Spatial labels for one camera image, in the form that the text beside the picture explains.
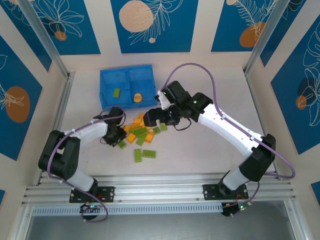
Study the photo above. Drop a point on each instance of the green lego brick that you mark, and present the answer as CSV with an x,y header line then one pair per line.
x,y
138,131
137,155
149,154
121,144
163,127
156,130
141,139
116,92

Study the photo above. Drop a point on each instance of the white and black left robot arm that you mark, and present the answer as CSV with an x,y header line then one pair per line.
x,y
87,131

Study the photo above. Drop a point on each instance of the blue two-compartment plastic bin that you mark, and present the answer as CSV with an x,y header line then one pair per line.
x,y
145,82

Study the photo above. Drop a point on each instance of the small controller circuit board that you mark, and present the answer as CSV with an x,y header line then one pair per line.
x,y
232,208
91,207

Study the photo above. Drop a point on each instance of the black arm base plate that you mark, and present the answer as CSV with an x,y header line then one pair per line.
x,y
210,191
108,193

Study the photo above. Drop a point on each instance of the aluminium side rail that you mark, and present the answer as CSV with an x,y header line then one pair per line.
x,y
65,95
256,100

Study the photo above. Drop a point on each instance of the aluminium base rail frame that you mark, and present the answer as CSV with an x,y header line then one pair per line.
x,y
160,185

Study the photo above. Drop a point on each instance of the aluminium frame post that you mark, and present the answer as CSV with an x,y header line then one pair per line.
x,y
55,60
255,60

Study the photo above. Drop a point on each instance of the blue floral wall panel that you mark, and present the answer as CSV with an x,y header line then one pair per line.
x,y
225,15
2,197
287,112
87,25
27,37
15,75
295,25
316,190
175,25

